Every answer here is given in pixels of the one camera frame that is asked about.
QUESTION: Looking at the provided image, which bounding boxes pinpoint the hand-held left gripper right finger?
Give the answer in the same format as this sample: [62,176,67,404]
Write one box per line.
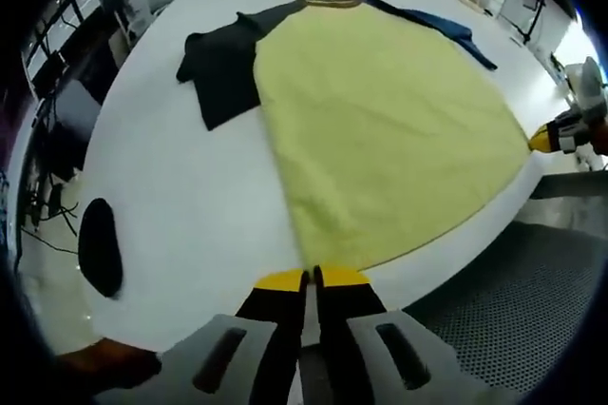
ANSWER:
[312,265,470,405]

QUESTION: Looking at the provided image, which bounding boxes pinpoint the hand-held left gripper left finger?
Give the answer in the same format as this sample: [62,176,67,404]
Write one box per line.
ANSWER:
[94,267,308,405]

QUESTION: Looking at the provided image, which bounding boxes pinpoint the yellow garment with dark sleeves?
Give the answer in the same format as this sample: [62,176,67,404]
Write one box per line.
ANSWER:
[176,0,536,278]

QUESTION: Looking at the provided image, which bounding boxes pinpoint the person's right hand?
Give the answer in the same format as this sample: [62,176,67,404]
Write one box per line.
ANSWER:
[591,125,608,157]

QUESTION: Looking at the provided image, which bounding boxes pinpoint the person's left hand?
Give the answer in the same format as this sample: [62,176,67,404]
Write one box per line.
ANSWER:
[61,337,163,390]

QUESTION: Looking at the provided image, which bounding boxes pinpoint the black tripod stand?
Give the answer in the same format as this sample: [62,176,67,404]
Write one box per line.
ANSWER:
[515,0,548,45]

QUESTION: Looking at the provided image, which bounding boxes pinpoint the black oval object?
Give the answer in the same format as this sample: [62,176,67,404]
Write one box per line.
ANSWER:
[77,198,125,299]

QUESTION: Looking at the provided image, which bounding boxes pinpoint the grey equipment cart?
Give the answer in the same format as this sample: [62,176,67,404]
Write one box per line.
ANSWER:
[49,81,104,173]

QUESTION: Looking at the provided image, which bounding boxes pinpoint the black floor cables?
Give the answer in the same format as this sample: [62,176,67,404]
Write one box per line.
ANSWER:
[21,171,82,254]

